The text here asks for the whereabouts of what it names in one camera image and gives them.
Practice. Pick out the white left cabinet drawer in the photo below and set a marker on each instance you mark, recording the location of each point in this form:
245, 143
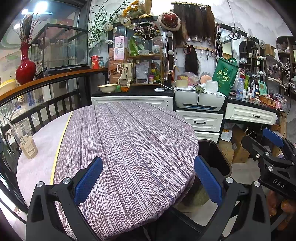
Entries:
163, 101

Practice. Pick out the white upper drawer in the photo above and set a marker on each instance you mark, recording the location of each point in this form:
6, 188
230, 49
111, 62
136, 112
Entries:
201, 121

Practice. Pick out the white middle drawer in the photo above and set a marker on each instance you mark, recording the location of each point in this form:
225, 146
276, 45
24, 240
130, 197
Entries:
207, 136

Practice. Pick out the cardboard box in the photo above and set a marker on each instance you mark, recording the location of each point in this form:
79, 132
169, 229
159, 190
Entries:
240, 154

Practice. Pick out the purple striped tablecloth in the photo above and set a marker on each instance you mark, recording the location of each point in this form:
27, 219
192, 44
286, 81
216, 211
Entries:
148, 157

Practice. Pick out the brown trash bin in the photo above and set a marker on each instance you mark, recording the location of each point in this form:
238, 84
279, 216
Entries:
211, 153

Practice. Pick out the green shopping bag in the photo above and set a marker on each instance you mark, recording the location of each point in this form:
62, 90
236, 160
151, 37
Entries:
225, 74

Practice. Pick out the red tin canister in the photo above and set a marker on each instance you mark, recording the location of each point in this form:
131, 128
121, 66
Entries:
95, 62

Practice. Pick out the cream bowl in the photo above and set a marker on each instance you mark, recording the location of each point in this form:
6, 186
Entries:
108, 88

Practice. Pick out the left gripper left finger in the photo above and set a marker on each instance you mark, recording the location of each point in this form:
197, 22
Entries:
43, 220

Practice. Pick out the person right hand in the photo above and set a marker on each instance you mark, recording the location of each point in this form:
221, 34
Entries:
287, 206

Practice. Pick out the plastic iced coffee cup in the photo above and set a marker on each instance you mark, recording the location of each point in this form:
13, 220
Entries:
22, 133

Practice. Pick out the red vase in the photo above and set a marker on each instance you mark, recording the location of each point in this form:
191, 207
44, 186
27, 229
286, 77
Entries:
26, 71

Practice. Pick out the white right desk drawer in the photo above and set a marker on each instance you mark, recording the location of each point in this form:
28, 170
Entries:
236, 112

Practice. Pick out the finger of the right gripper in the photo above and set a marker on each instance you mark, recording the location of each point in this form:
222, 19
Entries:
275, 139

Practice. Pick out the wooden shelf rack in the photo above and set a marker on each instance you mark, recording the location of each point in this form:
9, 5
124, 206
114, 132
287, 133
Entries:
148, 67

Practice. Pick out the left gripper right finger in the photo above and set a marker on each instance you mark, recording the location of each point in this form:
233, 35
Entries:
242, 212

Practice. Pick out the white printer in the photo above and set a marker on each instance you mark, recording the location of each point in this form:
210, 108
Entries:
189, 98

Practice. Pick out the water bottle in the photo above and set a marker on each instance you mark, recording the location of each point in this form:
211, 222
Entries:
240, 88

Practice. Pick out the glass terrarium cage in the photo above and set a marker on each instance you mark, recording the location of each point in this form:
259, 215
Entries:
58, 47

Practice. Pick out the white orange-print plastic bag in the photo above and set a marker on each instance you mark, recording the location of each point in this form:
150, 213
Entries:
226, 133

